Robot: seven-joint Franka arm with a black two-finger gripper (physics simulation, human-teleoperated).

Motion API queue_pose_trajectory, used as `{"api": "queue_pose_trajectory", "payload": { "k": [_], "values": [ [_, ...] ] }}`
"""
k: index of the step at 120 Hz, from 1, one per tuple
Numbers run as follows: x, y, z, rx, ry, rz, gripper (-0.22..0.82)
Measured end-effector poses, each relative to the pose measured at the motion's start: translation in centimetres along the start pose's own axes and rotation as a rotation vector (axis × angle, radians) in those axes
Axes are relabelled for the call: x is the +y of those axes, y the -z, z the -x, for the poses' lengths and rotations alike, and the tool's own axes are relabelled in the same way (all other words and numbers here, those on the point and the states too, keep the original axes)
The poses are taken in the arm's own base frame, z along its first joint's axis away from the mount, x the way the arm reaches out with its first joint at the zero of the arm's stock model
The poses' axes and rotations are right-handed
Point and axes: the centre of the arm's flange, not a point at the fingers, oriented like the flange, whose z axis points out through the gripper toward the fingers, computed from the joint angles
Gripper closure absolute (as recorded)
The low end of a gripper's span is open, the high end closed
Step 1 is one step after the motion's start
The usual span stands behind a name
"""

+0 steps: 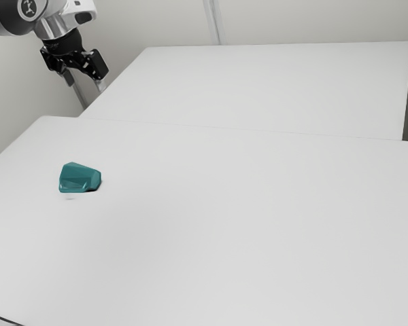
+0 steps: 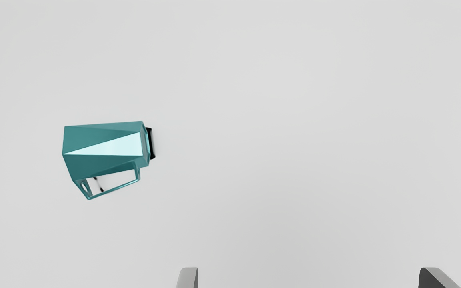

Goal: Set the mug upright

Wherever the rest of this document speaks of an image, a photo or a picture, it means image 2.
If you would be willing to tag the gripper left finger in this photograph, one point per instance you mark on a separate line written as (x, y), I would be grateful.
(187, 278)

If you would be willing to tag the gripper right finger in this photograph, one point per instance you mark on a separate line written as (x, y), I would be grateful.
(434, 280)

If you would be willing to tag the teal faceted mug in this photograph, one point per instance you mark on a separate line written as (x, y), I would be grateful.
(102, 150)

